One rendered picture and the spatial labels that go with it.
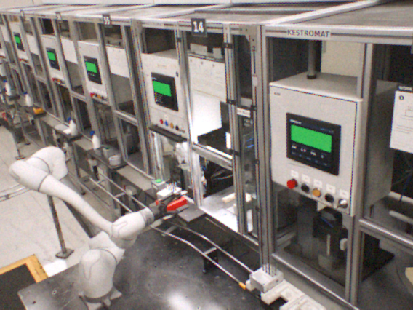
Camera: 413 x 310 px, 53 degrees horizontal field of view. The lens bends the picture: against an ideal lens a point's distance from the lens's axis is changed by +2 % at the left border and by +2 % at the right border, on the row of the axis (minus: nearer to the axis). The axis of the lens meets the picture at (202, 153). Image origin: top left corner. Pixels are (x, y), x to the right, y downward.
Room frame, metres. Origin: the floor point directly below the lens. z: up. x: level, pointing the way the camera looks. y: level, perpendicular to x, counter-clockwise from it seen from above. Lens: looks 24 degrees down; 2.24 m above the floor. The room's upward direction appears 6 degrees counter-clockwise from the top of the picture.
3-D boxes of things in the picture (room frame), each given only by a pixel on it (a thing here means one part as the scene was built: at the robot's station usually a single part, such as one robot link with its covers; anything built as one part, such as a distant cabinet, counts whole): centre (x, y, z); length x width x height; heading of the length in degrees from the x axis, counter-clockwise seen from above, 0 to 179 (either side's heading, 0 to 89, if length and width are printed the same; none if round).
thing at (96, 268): (1.78, 0.63, 0.85); 0.18 x 0.16 x 0.22; 167
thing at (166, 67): (2.46, 0.10, 1.60); 0.42 x 0.29 x 0.46; 34
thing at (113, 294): (1.76, 0.62, 0.71); 0.22 x 0.18 x 0.06; 34
